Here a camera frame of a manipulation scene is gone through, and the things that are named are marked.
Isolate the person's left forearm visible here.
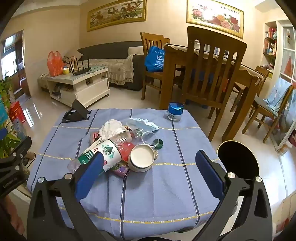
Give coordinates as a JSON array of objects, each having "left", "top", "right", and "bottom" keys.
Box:
[{"left": 0, "top": 195, "right": 26, "bottom": 241}]

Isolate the blue patterned cloth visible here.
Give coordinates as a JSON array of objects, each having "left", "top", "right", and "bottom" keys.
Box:
[{"left": 264, "top": 77, "right": 292, "bottom": 112}]

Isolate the tall-backed wooden chair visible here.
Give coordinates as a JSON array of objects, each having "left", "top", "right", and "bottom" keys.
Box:
[{"left": 179, "top": 25, "right": 248, "bottom": 142}]

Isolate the clear plastic lid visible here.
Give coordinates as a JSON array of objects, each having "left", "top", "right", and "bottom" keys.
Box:
[{"left": 141, "top": 131, "right": 158, "bottom": 146}]

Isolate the framed horse painting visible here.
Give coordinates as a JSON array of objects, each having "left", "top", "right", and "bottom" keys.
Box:
[{"left": 87, "top": 0, "right": 147, "bottom": 32}]

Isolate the blue-lidded glass jar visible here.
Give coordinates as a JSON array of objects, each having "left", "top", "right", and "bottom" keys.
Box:
[{"left": 167, "top": 102, "right": 185, "bottom": 121}]

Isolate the blue package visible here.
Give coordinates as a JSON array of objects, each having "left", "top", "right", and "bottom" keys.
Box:
[{"left": 0, "top": 97, "right": 12, "bottom": 132}]

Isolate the grey sofa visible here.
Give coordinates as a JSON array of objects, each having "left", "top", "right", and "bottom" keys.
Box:
[{"left": 77, "top": 41, "right": 147, "bottom": 91}]

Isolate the wooden dining table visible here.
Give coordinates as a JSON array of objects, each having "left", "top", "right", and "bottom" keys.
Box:
[{"left": 159, "top": 43, "right": 264, "bottom": 142}]

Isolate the white coffee table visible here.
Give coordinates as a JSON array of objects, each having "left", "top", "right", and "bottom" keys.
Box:
[{"left": 45, "top": 66, "right": 110, "bottom": 107}]

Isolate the framed flower painting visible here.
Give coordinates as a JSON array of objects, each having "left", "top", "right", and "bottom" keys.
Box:
[{"left": 186, "top": 0, "right": 244, "bottom": 39}]

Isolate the glass door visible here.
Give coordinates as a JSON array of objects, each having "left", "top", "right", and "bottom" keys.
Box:
[{"left": 270, "top": 20, "right": 296, "bottom": 152}]

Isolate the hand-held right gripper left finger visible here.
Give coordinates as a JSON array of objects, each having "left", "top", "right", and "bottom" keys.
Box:
[{"left": 27, "top": 153, "right": 104, "bottom": 241}]

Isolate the blue face mask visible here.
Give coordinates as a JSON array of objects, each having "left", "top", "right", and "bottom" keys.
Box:
[{"left": 126, "top": 118, "right": 159, "bottom": 133}]

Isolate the blue shopping bag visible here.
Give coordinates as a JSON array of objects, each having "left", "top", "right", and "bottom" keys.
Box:
[{"left": 144, "top": 46, "right": 166, "bottom": 73}]

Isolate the black gold-rimmed trash bin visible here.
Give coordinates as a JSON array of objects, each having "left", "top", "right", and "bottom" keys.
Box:
[{"left": 217, "top": 140, "right": 259, "bottom": 186}]

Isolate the black phone stand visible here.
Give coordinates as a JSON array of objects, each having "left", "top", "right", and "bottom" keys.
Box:
[{"left": 61, "top": 100, "right": 92, "bottom": 123}]

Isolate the purple packet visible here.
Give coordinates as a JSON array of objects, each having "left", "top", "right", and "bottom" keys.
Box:
[{"left": 112, "top": 162, "right": 130, "bottom": 178}]

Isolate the beige lace sofa cover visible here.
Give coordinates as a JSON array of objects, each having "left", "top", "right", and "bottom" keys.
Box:
[{"left": 38, "top": 54, "right": 140, "bottom": 86}]

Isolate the white paper cup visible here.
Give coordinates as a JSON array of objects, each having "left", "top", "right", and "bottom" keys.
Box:
[{"left": 128, "top": 144, "right": 155, "bottom": 173}]

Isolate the white paper towel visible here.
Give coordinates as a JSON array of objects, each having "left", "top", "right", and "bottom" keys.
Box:
[{"left": 99, "top": 119, "right": 126, "bottom": 142}]

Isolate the red plastic lid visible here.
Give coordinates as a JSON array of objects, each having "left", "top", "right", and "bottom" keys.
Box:
[{"left": 119, "top": 142, "right": 136, "bottom": 163}]

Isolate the green potted plant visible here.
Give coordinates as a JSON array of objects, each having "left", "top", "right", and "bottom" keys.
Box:
[{"left": 0, "top": 76, "right": 22, "bottom": 158}]

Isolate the white sofa cushion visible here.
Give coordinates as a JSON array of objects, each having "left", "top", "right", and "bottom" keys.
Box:
[{"left": 128, "top": 46, "right": 144, "bottom": 56}]

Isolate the orange plastic bag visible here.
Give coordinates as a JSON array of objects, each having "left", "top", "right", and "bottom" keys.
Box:
[{"left": 47, "top": 51, "right": 64, "bottom": 77}]

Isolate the wall shelf with goods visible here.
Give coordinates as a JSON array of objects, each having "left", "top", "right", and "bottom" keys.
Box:
[{"left": 262, "top": 21, "right": 278, "bottom": 79}]

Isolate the blue striped tablecloth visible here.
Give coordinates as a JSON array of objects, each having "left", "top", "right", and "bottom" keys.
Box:
[{"left": 26, "top": 108, "right": 226, "bottom": 240}]

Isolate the red box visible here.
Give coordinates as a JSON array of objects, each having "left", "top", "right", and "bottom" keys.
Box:
[{"left": 9, "top": 101, "right": 27, "bottom": 126}]

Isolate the wooden chair with dark cushion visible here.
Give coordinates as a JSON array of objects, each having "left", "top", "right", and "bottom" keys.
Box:
[{"left": 242, "top": 77, "right": 295, "bottom": 144}]

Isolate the black router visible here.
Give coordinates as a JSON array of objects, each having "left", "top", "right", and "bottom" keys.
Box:
[{"left": 68, "top": 56, "right": 92, "bottom": 76}]

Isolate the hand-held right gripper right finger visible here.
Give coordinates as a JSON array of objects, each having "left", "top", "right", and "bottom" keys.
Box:
[{"left": 195, "top": 150, "right": 273, "bottom": 241}]

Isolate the green-label plastic water bottle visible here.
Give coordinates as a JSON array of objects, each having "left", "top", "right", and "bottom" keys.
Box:
[{"left": 68, "top": 132, "right": 133, "bottom": 174}]

